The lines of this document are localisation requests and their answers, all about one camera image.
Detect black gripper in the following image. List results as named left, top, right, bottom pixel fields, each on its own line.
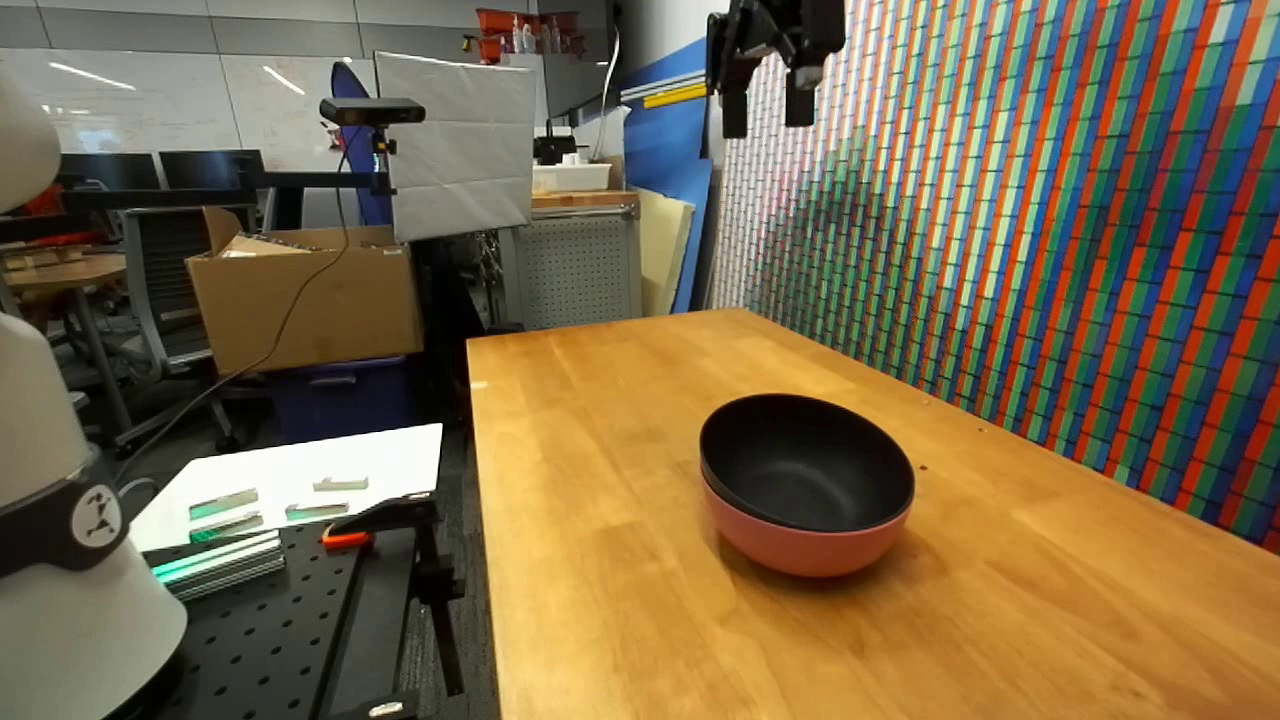
left=704, top=0, right=852, bottom=142

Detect black bowl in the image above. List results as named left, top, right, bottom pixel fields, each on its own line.
left=695, top=390, right=921, bottom=539

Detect brown bowl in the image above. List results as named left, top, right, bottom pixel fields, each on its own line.
left=700, top=475, right=921, bottom=582

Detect beige leaning boards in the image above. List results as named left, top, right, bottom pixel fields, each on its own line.
left=633, top=185, right=700, bottom=319

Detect white small box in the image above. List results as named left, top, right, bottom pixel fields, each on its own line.
left=527, top=154, right=620, bottom=199

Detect wooden shelf board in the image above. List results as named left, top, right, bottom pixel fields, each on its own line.
left=527, top=189, right=643, bottom=218

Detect red items on shelf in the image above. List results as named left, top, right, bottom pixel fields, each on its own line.
left=472, top=5, right=589, bottom=64

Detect grey perforated panel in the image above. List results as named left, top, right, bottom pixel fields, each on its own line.
left=508, top=211, right=643, bottom=331

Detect white foam board panel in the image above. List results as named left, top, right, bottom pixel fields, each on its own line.
left=373, top=46, right=539, bottom=246

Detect cardboard box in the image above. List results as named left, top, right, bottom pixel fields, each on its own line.
left=186, top=225, right=429, bottom=379

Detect blue storage bin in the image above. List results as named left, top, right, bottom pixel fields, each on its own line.
left=268, top=350, right=419, bottom=442

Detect white paper sheet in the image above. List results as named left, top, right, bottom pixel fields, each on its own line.
left=130, top=418, right=449, bottom=554

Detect grey office chair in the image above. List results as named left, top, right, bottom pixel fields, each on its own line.
left=115, top=199, right=226, bottom=384

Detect green marker pen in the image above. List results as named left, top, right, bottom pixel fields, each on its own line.
left=186, top=483, right=266, bottom=523

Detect green lit tube bundle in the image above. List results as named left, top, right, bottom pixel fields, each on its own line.
left=149, top=529, right=288, bottom=609

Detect round wooden table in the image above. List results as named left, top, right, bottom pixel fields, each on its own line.
left=0, top=246, right=131, bottom=304

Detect black optical breadboard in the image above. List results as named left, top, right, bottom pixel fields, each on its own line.
left=124, top=516, right=425, bottom=720

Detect blue wall panel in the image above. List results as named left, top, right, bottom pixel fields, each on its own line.
left=616, top=35, right=721, bottom=319

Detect black stereo camera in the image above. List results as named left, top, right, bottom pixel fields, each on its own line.
left=315, top=90, right=431, bottom=137

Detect black camera cable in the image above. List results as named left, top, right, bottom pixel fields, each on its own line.
left=111, top=124, right=360, bottom=475

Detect orange handled clamp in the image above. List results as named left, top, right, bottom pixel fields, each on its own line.
left=315, top=488, right=472, bottom=701

